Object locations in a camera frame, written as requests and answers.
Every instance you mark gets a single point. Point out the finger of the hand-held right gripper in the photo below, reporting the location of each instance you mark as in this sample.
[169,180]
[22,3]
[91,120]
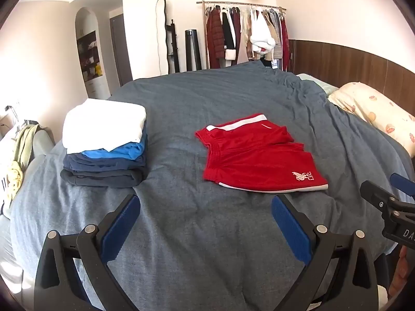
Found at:
[403,184]
[377,196]

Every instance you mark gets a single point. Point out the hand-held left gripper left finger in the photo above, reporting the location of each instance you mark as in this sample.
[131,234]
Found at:
[120,228]

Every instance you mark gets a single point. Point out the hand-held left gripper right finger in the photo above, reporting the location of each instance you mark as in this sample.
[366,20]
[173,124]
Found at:
[290,230]

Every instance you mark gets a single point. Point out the red shorts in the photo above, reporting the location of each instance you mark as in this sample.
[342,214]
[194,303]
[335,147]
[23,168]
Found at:
[259,165]

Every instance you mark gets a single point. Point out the person's right hand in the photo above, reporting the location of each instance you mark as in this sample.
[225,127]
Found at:
[402,272]

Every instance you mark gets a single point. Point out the dark grey folded garment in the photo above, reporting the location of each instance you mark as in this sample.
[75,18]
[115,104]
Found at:
[97,178]

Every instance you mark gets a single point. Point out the navy folded garment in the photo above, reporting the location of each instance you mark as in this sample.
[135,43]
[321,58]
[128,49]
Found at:
[97,163]

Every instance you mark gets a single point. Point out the bright blue folded garment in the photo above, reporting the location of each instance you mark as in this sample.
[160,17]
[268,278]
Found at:
[126,151]

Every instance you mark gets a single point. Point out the floral cream pillow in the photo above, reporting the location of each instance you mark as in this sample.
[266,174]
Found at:
[373,110]

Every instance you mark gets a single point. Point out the grey bed blanket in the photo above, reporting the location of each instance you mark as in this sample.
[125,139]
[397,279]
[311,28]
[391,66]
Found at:
[201,252]

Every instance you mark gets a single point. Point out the white folded garment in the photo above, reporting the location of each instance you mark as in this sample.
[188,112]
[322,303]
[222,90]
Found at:
[103,123]

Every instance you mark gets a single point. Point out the grey chair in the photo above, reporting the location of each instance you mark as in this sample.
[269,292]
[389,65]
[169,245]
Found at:
[44,141]

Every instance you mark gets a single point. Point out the light green pillow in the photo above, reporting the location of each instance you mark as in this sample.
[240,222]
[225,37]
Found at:
[319,86]

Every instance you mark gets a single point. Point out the yellow-green cloth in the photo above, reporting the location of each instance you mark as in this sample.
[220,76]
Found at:
[24,145]

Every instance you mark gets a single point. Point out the brown wooden headboard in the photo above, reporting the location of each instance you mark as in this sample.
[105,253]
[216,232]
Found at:
[356,64]

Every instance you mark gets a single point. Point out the dark brown door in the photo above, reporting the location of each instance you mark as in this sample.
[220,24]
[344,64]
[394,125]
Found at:
[118,51]

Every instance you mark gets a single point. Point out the black tower fan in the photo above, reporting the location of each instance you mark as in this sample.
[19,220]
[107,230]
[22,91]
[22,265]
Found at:
[194,51]

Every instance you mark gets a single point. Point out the wavy-framed floor mirror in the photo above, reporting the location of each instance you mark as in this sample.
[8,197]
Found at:
[161,32]

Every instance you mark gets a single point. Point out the wooden clothes rack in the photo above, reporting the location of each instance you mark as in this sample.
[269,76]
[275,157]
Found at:
[241,4]

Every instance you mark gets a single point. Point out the arched wall shelf niche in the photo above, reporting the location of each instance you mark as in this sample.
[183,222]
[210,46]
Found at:
[90,55]

